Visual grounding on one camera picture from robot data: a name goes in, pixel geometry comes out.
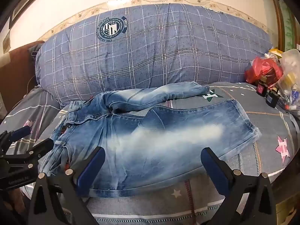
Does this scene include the clear plastic bag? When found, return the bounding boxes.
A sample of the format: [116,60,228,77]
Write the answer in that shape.
[279,49,300,113]

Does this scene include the blue plaid pillow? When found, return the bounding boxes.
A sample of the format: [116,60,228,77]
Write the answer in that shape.
[35,3,273,105]

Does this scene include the grey star-print bedsheet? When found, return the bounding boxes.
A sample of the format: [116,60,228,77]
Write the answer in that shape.
[0,82,298,225]

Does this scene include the wooden door frame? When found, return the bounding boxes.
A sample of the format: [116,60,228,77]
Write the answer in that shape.
[267,0,300,52]

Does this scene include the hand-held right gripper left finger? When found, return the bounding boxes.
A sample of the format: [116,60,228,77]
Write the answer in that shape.
[28,146,106,225]

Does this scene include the small black box blue label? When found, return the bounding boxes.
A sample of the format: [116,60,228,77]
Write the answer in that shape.
[265,89,279,108]

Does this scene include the faded blue jeans pants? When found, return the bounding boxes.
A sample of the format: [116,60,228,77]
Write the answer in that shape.
[39,81,262,198]

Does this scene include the small black box red label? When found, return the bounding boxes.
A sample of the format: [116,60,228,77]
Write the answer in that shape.
[256,81,269,96]

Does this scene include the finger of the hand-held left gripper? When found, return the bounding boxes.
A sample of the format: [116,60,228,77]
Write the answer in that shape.
[0,126,32,149]
[0,138,54,167]

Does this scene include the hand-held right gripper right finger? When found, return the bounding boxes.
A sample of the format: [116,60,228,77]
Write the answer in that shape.
[200,147,278,225]

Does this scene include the brown wooden headboard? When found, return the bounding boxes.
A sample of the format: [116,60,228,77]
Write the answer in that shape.
[0,40,45,120]

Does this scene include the red plastic bag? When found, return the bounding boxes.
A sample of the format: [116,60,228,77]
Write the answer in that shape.
[245,56,284,87]

